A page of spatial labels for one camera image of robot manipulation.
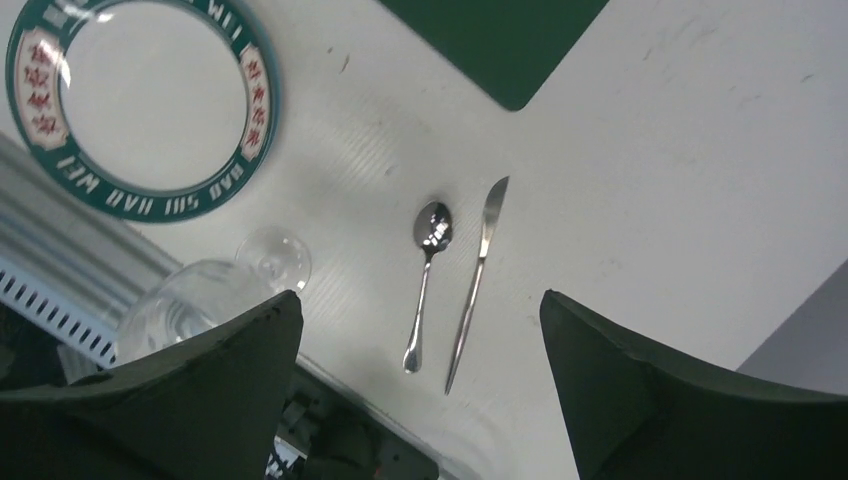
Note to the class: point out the dark green placemat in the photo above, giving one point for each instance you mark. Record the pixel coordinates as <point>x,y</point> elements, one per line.
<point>507,48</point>

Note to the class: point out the clear drinking glass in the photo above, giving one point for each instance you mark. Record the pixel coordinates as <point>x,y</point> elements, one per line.
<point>210,292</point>

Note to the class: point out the white plate teal rim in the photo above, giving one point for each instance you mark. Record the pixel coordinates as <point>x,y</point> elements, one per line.
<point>148,111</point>

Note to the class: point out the silver spoon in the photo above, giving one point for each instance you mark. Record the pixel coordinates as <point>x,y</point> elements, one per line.
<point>432,233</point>

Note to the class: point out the aluminium frame rail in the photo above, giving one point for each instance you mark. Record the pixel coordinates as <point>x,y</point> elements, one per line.
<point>98,263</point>

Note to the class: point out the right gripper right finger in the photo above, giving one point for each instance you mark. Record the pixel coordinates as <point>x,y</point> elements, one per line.
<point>635,408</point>

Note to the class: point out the silver table knife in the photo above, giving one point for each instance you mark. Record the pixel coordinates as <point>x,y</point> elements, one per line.
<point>490,216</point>

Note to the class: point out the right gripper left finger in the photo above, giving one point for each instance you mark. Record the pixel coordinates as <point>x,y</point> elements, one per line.
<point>204,408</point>

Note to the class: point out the white slotted cable duct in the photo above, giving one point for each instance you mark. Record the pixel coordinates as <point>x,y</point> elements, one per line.
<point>54,313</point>

